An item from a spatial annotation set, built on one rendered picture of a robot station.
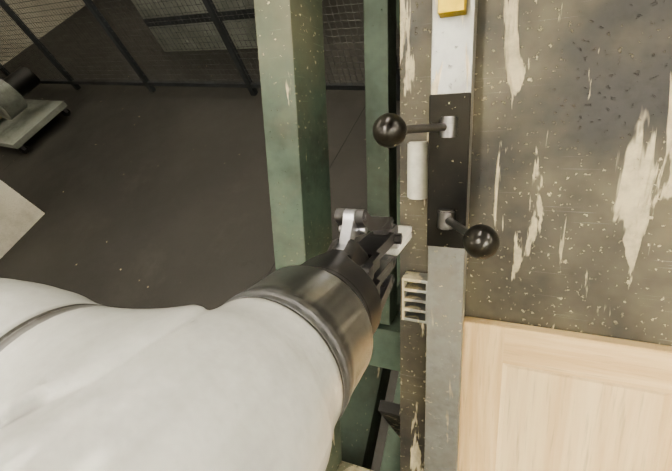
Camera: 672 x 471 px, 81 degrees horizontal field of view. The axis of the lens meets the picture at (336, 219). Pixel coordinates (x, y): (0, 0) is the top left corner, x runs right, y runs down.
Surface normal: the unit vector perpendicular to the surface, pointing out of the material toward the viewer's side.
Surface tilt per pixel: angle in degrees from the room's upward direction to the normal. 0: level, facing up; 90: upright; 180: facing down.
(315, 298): 48
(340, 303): 56
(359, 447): 0
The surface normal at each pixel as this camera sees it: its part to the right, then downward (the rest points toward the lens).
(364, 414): -0.27, -0.61
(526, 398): -0.39, 0.24
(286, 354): 0.60, -0.72
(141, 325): -0.10, -0.98
